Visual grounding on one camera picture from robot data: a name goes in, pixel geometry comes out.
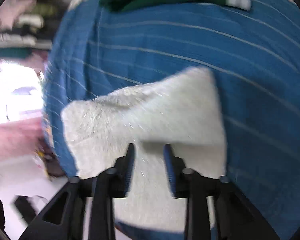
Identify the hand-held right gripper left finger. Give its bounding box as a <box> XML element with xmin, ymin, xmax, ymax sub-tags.
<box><xmin>19</xmin><ymin>144</ymin><xmax>137</xmax><ymax>240</ymax></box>

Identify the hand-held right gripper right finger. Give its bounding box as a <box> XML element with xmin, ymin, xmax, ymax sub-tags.
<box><xmin>162</xmin><ymin>144</ymin><xmax>280</xmax><ymax>240</ymax></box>

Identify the white knit cardigan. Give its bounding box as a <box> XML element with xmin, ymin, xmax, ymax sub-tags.
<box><xmin>61</xmin><ymin>66</ymin><xmax>228</xmax><ymax>230</ymax></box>

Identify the clothes rack with clothes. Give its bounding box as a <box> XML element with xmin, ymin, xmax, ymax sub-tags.
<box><xmin>0</xmin><ymin>0</ymin><xmax>63</xmax><ymax>60</ymax></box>

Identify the dark object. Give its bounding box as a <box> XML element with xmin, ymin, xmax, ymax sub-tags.
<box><xmin>14</xmin><ymin>195</ymin><xmax>48</xmax><ymax>223</ymax></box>

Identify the blue striped plaid bedsheet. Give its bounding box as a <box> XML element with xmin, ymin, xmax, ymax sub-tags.
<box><xmin>41</xmin><ymin>0</ymin><xmax>300</xmax><ymax>240</ymax></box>

